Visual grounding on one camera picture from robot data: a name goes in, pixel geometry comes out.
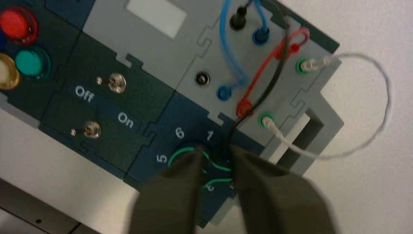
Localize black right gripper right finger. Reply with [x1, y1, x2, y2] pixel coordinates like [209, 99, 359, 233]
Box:
[229, 144, 338, 234]

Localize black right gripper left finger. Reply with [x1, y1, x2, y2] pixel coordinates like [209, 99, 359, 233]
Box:
[129, 146, 210, 234]

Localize black plug wire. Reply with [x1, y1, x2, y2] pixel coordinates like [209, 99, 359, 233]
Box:
[226, 0, 290, 153]

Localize green pointer rotary knob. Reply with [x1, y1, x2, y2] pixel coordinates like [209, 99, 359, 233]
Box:
[168, 140, 235, 195]

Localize grey and teal task box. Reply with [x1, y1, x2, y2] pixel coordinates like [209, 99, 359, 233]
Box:
[0, 0, 344, 228]

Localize white rectangular label window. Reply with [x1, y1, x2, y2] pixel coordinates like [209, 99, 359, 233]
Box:
[126, 0, 188, 39]

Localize green round push button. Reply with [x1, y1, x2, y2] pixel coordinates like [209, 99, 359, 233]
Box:
[14, 46, 52, 81]

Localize yellow round push button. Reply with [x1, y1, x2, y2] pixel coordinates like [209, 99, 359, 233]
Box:
[0, 52, 20, 91]

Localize red round push button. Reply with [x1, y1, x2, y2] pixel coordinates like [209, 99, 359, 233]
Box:
[0, 6, 38, 46]

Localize red plug wire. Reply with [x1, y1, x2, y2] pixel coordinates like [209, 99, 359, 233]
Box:
[235, 27, 310, 118]

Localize metal toggle switch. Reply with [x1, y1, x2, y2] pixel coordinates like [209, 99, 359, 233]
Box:
[71, 120, 102, 139]
[96, 73, 127, 95]

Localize grey metal table frame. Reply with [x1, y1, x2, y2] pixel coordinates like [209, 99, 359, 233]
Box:
[0, 176, 101, 234]

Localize white clear plug wire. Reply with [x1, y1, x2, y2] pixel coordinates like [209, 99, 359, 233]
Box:
[260, 53, 393, 160]

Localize blue plug wire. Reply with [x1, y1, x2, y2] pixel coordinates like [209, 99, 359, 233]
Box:
[217, 0, 271, 101]

